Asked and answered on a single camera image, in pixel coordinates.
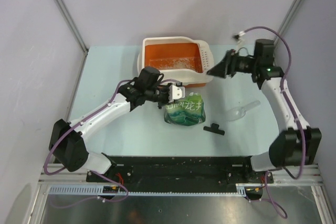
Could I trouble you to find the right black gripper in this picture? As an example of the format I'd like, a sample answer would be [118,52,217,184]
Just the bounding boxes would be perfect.
[206,49,258,80]

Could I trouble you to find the green litter bag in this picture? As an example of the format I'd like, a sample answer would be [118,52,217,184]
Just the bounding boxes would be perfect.
[164,92,206,126]

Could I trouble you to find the orange and cream litter box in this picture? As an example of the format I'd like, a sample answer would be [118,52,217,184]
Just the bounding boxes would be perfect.
[137,36,214,87]

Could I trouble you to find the clear plastic scoop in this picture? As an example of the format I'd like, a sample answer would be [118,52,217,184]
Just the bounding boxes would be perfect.
[225,100,261,122]

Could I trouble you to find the black bag clip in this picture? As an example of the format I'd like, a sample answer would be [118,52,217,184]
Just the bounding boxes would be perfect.
[203,123,225,135]

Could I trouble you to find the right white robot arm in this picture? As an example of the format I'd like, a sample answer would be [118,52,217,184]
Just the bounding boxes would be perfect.
[206,39,322,183]

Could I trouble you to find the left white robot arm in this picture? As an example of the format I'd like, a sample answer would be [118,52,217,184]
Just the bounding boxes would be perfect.
[47,67,184,182]

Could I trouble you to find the beige cat litter granules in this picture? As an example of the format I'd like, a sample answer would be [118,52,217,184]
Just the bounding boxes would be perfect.
[145,57,203,73]

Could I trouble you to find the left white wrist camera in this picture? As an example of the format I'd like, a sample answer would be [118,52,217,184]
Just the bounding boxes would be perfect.
[169,84,185,103]

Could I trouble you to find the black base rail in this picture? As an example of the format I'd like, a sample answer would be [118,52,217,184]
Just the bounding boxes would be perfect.
[86,155,274,193]

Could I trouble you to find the right aluminium frame post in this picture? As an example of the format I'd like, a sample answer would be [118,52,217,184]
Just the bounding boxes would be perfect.
[269,0,320,51]

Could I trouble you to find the aluminium frame post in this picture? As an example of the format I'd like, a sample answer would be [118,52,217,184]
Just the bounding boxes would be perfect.
[269,0,320,51]
[54,0,88,55]

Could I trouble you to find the white slotted cable duct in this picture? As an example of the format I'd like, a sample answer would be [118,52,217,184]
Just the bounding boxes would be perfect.
[48,184,261,197]

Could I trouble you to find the aluminium side rail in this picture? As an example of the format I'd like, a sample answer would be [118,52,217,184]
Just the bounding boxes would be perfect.
[264,48,336,224]

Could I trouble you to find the left aluminium frame post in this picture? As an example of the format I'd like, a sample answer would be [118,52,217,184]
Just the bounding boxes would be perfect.
[54,0,88,55]

